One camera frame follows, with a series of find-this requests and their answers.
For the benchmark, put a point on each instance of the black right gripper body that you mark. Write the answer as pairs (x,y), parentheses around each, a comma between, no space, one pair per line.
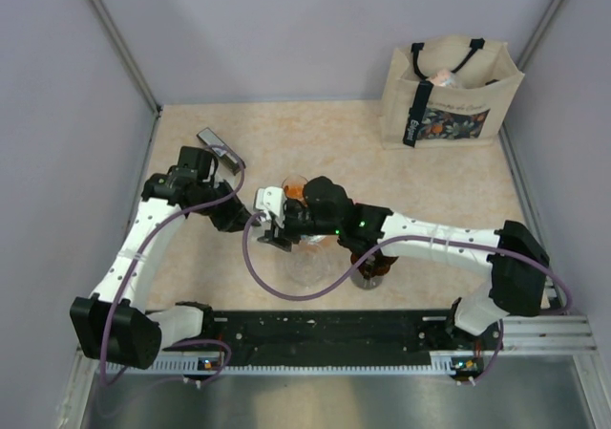
(298,222)

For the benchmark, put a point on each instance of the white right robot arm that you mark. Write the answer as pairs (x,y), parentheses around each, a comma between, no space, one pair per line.
(510,260)

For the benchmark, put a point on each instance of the clear glass dripper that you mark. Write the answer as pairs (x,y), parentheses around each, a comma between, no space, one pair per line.
(310,263)

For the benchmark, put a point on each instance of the orange liquid glass carafe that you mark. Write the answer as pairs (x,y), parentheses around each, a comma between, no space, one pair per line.
(293,187)

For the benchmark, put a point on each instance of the aluminium front rail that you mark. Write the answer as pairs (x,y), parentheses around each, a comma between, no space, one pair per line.
(545,335)

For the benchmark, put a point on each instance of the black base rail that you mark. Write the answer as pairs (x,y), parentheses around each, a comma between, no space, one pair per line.
(340,338)

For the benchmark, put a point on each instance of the amber glass coffee dripper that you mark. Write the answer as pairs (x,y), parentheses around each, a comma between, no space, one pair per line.
(371,272)

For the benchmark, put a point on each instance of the pink item in bag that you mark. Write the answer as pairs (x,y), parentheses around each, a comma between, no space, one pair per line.
(445,78)

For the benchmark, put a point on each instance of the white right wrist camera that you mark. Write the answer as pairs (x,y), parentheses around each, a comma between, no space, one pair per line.
(270,202)

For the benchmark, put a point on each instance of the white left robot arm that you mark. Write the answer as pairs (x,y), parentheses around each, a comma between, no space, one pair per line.
(112,323)

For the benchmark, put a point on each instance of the beige canvas tote bag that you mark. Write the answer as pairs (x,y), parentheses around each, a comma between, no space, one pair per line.
(416,115)

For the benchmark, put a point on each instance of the black rectangular box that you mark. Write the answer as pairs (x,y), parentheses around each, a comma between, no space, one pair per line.
(228,157)

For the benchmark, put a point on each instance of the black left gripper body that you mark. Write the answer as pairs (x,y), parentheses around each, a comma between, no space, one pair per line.
(227,213)

